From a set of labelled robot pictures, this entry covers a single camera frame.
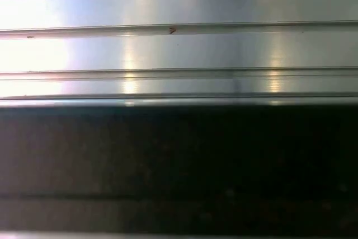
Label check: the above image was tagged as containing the black and grey PC case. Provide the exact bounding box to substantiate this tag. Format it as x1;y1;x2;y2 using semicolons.
0;101;358;236

